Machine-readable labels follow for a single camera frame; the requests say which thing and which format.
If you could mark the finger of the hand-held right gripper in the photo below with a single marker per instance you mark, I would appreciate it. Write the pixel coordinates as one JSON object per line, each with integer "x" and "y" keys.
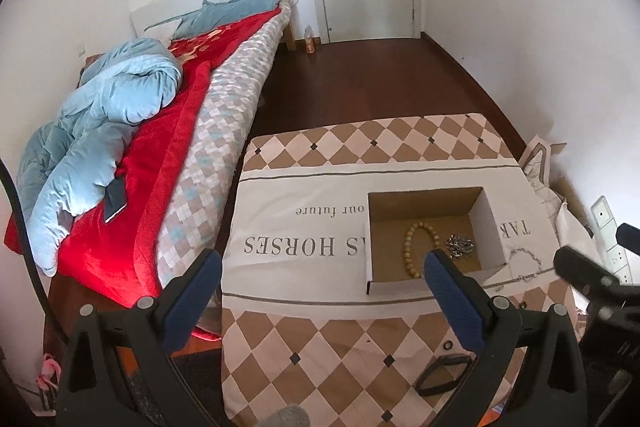
{"x": 630, "y": 237}
{"x": 580, "y": 264}

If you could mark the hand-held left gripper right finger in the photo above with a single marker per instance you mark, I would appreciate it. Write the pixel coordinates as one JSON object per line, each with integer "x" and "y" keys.
{"x": 450, "y": 302}

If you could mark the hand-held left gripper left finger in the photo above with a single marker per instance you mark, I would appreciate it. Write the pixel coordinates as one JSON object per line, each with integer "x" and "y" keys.
{"x": 192, "y": 292}

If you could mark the black wristwatch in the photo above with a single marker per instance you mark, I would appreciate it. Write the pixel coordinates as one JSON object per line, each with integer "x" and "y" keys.
{"x": 435, "y": 390}

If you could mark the cardboard box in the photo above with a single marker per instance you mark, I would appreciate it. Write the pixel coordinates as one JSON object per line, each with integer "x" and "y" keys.
{"x": 420, "y": 207}

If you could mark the white power strip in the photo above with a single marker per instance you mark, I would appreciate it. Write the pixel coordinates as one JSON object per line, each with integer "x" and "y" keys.
{"x": 605, "y": 222}

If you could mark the white plastic bag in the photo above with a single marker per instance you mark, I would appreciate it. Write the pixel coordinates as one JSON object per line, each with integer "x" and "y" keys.
{"x": 572, "y": 227}

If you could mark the checkered printed tablecloth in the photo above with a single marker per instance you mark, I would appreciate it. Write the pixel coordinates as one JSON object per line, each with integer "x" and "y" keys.
{"x": 300, "y": 297}

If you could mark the red blanket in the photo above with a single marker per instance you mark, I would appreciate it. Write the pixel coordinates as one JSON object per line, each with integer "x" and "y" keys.
{"x": 150, "y": 187}

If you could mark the flat brown cardboard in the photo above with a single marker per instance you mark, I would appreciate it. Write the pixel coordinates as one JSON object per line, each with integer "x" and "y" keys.
{"x": 557, "y": 147}

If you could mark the dark smartphone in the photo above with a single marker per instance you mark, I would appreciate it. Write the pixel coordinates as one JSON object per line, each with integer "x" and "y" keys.
{"x": 116, "y": 202}

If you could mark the light grey fuzzy cloth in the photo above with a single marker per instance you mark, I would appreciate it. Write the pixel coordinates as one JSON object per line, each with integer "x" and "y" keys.
{"x": 287, "y": 418}

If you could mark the checkered bed sheet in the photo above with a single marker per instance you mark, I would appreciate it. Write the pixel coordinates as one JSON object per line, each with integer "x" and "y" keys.
{"x": 215, "y": 132}

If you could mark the pink plastic object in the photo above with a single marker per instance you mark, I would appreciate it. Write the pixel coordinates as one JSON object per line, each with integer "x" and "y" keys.
{"x": 48, "y": 372}

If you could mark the light blue duvet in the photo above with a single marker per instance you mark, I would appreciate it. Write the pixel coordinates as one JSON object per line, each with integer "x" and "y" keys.
{"x": 100, "y": 107}

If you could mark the brown cushion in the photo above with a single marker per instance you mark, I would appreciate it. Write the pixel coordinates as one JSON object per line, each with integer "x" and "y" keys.
{"x": 91, "y": 63}

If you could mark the orange drink bottle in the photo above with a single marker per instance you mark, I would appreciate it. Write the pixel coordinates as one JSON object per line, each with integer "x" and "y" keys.
{"x": 311, "y": 41}

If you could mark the teal blue pillow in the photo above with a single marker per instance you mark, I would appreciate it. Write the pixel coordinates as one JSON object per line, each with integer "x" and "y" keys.
{"x": 225, "y": 14}

